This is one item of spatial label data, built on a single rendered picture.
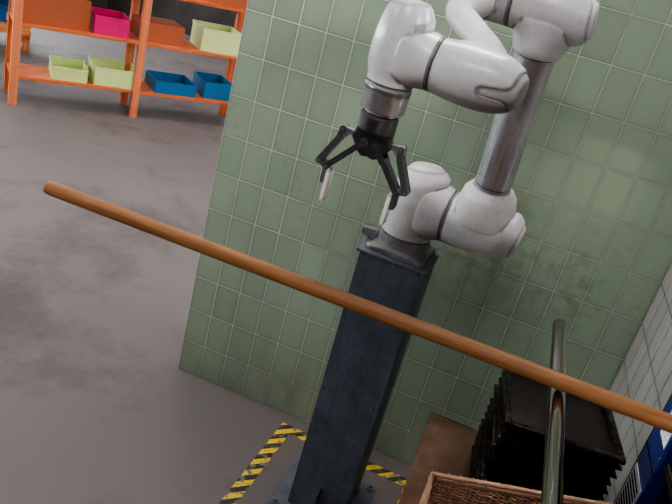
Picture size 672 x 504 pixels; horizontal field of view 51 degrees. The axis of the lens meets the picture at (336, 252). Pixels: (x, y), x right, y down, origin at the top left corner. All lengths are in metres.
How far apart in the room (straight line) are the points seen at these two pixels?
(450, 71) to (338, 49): 1.22
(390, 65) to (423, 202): 0.76
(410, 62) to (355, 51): 1.16
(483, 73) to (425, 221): 0.82
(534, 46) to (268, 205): 1.25
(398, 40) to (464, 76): 0.14
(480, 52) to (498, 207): 0.74
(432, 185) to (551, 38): 0.51
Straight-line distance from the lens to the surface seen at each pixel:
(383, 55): 1.32
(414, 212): 2.02
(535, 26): 1.79
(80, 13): 6.26
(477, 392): 2.73
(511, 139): 1.90
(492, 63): 1.28
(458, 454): 2.10
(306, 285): 1.33
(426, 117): 2.42
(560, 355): 1.45
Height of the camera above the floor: 1.78
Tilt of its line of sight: 23 degrees down
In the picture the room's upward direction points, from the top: 15 degrees clockwise
